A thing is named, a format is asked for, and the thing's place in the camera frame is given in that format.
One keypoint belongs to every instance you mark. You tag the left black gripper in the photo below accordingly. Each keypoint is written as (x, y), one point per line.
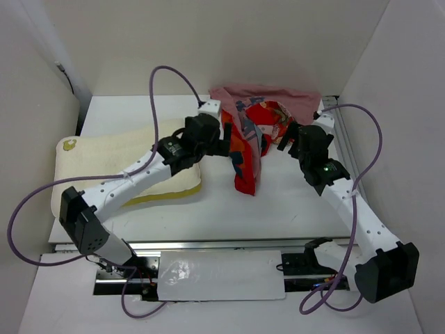
(220, 147)

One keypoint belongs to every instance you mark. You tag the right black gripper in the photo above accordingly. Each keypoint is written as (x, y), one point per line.
(292, 132)

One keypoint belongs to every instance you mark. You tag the pink red patterned pillowcase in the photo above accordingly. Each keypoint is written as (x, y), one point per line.
(260, 116)

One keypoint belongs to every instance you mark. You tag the cream yellow pillow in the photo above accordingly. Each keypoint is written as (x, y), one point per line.
(78, 156)

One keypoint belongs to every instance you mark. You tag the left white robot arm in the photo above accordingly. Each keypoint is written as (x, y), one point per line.
(83, 213)

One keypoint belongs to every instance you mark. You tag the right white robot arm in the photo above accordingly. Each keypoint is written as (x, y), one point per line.
(385, 266)

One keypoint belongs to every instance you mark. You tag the white cover plate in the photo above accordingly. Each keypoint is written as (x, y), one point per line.
(223, 275)

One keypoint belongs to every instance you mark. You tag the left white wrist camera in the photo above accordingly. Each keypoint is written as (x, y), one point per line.
(211, 107)

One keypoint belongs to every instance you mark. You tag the aluminium side rail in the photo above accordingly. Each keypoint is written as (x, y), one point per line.
(342, 141)

